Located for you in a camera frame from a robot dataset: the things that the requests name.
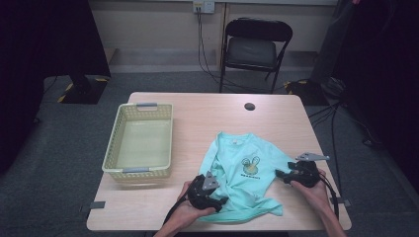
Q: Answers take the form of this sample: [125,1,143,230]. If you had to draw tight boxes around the person's right hand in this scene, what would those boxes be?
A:
[290,169,330,216]

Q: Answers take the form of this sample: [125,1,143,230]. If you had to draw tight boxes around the black folding chair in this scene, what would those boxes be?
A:
[218,18,294,95]

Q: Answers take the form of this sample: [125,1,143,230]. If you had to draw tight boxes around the pale green plastic basket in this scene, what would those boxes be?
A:
[101,102,174,183]

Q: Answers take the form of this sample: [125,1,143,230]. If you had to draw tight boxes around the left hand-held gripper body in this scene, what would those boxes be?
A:
[187,171,221,211]

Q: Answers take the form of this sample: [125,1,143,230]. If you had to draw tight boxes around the teal t-shirt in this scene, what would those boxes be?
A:
[197,131,297,225]

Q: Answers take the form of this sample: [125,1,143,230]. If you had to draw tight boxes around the black stand base yellow tape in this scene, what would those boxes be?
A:
[57,74,110,106]
[285,78,330,107]

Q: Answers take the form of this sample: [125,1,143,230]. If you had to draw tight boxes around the white wall socket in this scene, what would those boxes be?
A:
[193,0,215,15]

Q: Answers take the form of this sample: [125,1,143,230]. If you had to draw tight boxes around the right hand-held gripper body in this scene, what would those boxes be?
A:
[287,151,331,189]

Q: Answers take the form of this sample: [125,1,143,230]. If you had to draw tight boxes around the black floor cables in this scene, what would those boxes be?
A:
[305,100,383,196]

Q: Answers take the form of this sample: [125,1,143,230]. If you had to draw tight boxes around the black curtain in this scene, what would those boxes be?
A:
[332,0,419,198]
[0,0,112,176]

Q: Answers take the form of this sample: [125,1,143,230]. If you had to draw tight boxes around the grey hanging cover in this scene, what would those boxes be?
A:
[309,0,357,85]

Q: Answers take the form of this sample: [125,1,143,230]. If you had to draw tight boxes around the person's left hand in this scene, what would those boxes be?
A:
[166,181,216,231]

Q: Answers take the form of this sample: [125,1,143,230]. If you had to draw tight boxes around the grey table bracket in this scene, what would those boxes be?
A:
[330,197,353,207]
[78,200,107,213]

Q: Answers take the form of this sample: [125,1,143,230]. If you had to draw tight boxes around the left hand-held gripper cable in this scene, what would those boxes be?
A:
[162,197,192,226]

